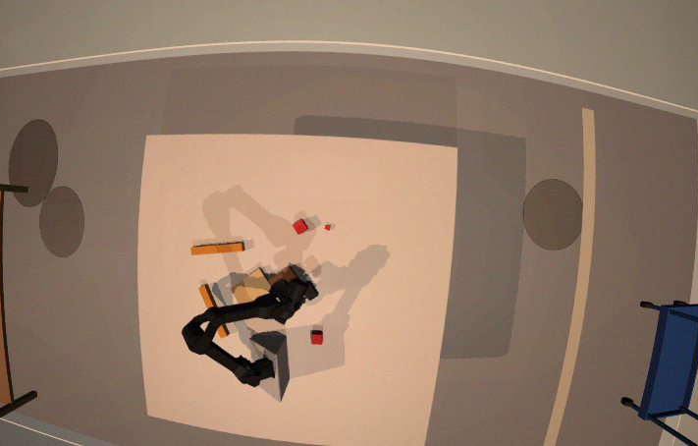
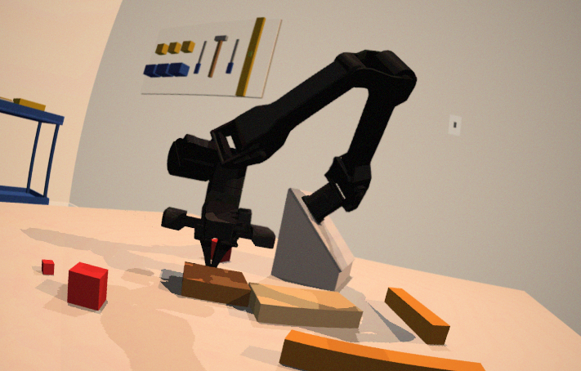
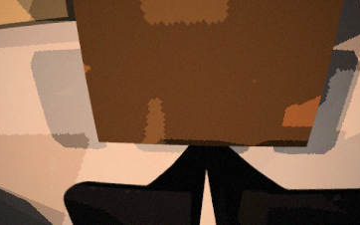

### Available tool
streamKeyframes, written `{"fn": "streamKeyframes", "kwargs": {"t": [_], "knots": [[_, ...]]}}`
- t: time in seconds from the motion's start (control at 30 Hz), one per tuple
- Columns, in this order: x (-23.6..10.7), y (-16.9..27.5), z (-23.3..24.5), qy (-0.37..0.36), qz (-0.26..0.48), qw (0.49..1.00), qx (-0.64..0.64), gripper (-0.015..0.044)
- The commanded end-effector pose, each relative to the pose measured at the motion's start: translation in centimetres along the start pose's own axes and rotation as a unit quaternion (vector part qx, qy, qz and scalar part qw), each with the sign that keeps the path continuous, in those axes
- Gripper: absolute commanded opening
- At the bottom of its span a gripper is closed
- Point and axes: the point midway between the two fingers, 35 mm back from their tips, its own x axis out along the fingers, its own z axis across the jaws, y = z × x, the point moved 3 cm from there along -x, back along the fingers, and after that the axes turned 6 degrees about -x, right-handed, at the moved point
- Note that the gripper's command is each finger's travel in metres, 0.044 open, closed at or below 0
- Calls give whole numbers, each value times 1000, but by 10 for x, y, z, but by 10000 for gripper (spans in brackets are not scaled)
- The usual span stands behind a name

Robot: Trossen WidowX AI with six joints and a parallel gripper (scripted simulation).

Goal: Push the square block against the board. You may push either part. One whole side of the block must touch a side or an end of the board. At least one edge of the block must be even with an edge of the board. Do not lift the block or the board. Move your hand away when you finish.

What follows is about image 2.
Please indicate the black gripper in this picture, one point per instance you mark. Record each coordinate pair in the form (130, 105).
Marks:
(176, 219)

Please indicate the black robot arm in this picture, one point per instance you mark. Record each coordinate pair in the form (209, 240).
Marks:
(259, 132)

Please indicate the orange flat bar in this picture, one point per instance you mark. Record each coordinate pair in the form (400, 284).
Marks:
(428, 326)
(314, 353)

